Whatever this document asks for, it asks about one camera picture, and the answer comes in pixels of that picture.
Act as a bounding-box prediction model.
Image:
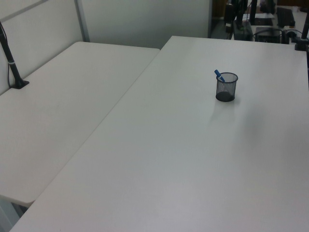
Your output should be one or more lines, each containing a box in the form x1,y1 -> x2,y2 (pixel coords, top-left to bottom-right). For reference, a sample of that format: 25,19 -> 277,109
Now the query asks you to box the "black mesh pen cup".
215,72 -> 239,102

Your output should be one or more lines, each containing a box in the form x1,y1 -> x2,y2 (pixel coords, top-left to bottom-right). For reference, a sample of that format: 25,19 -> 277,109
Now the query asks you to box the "black cable on stand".
0,23 -> 13,88

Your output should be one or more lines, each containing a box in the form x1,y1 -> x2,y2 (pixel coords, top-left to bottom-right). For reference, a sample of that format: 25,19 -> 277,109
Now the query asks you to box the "black base unit with cables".
232,21 -> 253,41

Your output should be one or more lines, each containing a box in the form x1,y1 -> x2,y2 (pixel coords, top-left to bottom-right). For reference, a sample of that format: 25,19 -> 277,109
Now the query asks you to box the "black clamped pole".
294,14 -> 309,52

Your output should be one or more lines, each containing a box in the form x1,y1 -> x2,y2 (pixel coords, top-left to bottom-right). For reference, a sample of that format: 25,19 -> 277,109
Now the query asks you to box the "black camera stand pole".
0,21 -> 30,90

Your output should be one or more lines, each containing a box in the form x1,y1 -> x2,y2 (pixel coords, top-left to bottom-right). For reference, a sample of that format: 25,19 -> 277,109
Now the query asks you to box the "blue and white marker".
214,69 -> 226,83

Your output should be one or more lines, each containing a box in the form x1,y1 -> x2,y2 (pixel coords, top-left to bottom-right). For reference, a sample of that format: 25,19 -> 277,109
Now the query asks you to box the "grey metal partition post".
74,0 -> 91,43

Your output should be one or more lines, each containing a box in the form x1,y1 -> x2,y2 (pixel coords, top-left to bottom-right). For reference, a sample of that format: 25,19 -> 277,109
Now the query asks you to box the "white paper sheet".
242,13 -> 276,20

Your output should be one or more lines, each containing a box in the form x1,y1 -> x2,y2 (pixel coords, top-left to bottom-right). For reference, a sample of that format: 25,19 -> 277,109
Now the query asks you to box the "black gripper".
225,3 -> 236,34

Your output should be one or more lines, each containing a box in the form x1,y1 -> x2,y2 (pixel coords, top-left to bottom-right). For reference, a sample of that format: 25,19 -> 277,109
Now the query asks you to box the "black equipment box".
255,26 -> 283,44

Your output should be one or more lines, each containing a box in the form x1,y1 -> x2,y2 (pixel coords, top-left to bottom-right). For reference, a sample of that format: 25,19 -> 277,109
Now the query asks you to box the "black monitor stand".
249,0 -> 258,25

